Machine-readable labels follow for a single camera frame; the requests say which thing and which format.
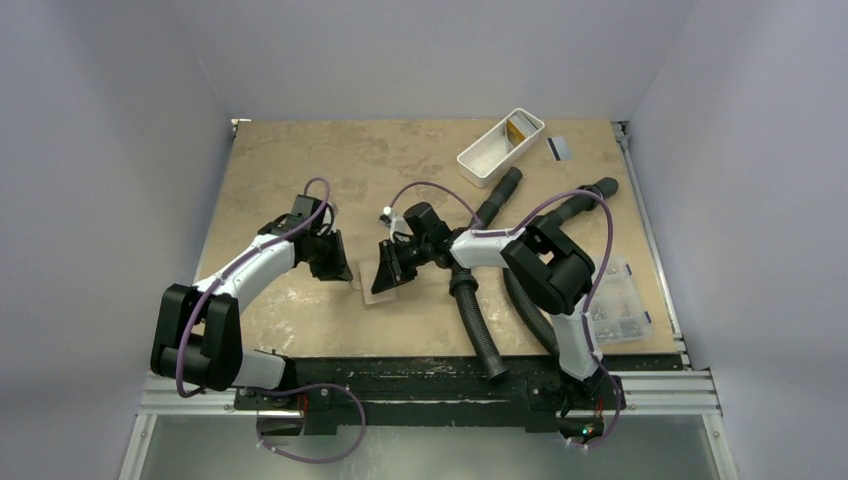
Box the beige leather card holder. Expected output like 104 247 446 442
351 260 402 308

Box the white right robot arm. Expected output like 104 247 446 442
371 190 625 411

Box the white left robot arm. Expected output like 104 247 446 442
150 195 352 409

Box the white plastic card bin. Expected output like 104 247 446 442
456 108 546 188

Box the stack of cards in bin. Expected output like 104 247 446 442
504 111 538 147

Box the grey card on table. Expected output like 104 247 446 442
547 136 573 161

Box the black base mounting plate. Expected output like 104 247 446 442
228 354 684 439

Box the clear plastic screw organizer box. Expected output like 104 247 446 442
588 255 653 345

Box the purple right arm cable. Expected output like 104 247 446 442
387 181 624 452

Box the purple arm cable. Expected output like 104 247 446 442
175 176 333 400
387 181 624 452

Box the black corrugated hose left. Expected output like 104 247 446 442
448 165 525 384

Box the black corrugated hose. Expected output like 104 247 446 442
448 165 525 384
503 176 620 356

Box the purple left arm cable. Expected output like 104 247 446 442
175 176 333 400

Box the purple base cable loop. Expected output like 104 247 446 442
254 382 368 465

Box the black corrugated hose right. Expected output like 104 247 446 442
503 176 620 356

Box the aluminium frame rail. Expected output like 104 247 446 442
611 121 721 415

